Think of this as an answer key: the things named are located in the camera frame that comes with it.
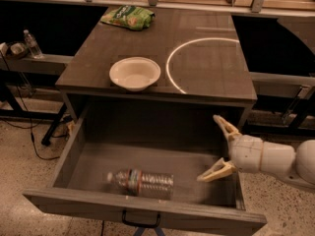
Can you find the round tray with items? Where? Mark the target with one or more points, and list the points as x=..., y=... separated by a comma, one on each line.
x=13, y=50

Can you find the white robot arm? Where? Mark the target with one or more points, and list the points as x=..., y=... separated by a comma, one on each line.
x=293, y=166

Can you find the small background water bottle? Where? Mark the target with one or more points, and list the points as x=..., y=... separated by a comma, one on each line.
x=32, y=45

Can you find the green snack bag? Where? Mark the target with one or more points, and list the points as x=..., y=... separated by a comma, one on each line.
x=129, y=17

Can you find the grey side bench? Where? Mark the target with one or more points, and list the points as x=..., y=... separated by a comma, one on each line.
x=48, y=65

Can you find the black drawer handle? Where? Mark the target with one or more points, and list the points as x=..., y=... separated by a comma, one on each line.
x=130, y=219

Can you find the open grey top drawer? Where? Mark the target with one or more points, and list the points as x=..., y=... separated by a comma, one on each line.
x=79, y=186

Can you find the white paper bowl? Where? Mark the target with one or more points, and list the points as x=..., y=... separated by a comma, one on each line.
x=134, y=73

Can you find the clear plastic water bottle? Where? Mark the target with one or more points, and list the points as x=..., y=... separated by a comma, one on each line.
x=141, y=183

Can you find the grey wooden cabinet table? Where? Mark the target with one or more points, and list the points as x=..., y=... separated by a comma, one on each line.
x=202, y=73

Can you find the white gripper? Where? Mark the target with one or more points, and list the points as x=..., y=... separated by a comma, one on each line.
x=245, y=155

